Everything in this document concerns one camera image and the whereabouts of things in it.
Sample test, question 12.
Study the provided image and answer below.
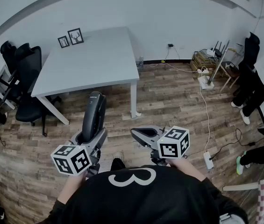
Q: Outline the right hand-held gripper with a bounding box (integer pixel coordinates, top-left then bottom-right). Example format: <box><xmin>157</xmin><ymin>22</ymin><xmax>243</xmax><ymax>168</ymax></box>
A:
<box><xmin>130</xmin><ymin>126</ymin><xmax>190</xmax><ymax>167</ymax></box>

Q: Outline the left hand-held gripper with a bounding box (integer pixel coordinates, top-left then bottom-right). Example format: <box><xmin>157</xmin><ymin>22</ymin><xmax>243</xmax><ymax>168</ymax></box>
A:
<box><xmin>50</xmin><ymin>127</ymin><xmax>108</xmax><ymax>178</ymax></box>

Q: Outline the person's left forearm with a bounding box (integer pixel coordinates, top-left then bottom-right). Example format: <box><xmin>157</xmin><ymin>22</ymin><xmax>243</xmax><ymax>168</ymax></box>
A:
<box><xmin>57</xmin><ymin>171</ymin><xmax>87</xmax><ymax>205</ymax></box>

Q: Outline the person's right forearm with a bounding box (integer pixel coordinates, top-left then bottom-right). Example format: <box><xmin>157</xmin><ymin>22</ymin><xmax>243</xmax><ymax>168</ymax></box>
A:
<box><xmin>169</xmin><ymin>158</ymin><xmax>208</xmax><ymax>182</ymax></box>

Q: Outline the black mesh office chair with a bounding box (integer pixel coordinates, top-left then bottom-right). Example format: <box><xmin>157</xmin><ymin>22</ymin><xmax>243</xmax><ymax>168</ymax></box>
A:
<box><xmin>2</xmin><ymin>42</ymin><xmax>62</xmax><ymax>137</ymax></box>
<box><xmin>0</xmin><ymin>40</ymin><xmax>18</xmax><ymax>79</ymax></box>

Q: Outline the long white power strip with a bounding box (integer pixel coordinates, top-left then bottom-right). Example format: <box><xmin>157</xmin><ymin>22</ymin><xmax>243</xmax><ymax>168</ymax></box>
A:
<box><xmin>203</xmin><ymin>151</ymin><xmax>214</xmax><ymax>170</ymax></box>

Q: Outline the person's black printed shirt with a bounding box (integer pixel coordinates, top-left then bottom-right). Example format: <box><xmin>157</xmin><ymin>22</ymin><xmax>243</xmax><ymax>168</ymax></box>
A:
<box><xmin>37</xmin><ymin>164</ymin><xmax>249</xmax><ymax>224</ymax></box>

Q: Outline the white stand base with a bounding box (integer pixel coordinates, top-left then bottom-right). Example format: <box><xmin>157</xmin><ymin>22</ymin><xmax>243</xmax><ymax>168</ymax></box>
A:
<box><xmin>197</xmin><ymin>75</ymin><xmax>215</xmax><ymax>90</ymax></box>

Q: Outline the stack of wooden crates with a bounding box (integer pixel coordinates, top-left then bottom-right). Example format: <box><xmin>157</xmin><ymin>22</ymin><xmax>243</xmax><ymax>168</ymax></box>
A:
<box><xmin>189</xmin><ymin>51</ymin><xmax>217</xmax><ymax>72</ymax></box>

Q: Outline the grey stand pole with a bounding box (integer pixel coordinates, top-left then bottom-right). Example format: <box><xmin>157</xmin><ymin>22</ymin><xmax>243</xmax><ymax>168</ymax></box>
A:
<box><xmin>209</xmin><ymin>39</ymin><xmax>231</xmax><ymax>84</ymax></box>

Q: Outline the wooden stool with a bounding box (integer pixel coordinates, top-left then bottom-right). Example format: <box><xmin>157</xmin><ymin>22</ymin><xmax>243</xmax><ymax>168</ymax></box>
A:
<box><xmin>220</xmin><ymin>61</ymin><xmax>240</xmax><ymax>92</ymax></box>

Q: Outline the pale wooden bar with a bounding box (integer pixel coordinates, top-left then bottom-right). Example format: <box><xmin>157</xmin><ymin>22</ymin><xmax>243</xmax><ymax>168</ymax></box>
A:
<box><xmin>222</xmin><ymin>182</ymin><xmax>260</xmax><ymax>192</ymax></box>

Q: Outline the black router with antennas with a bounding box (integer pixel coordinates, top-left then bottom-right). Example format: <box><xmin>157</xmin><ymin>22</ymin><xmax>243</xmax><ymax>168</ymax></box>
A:
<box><xmin>211</xmin><ymin>41</ymin><xmax>226</xmax><ymax>58</ymax></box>

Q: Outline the grey white worn device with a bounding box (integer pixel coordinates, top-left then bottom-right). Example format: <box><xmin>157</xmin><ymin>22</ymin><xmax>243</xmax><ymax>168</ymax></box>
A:
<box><xmin>219</xmin><ymin>212</ymin><xmax>240</xmax><ymax>224</ymax></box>

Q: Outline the long white power cable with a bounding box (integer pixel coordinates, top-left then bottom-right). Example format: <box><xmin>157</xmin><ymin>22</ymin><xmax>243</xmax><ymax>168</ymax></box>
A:
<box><xmin>199</xmin><ymin>78</ymin><xmax>211</xmax><ymax>153</ymax></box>

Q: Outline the thin white floor cable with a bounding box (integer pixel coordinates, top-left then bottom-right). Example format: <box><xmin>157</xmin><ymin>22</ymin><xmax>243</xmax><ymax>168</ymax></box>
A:
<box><xmin>149</xmin><ymin>63</ymin><xmax>202</xmax><ymax>73</ymax></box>

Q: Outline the black floor cable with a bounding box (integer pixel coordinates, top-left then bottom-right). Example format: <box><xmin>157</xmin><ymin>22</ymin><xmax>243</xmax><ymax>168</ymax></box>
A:
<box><xmin>210</xmin><ymin>128</ymin><xmax>257</xmax><ymax>160</ymax></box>

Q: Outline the trees picture black frame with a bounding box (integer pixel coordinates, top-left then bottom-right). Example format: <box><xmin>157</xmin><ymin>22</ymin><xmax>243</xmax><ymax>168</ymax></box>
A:
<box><xmin>57</xmin><ymin>35</ymin><xmax>71</xmax><ymax>49</ymax></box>

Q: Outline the deer picture black frame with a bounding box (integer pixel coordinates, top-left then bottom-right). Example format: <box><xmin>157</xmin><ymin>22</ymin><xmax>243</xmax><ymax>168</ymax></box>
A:
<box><xmin>67</xmin><ymin>28</ymin><xmax>85</xmax><ymax>46</ymax></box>

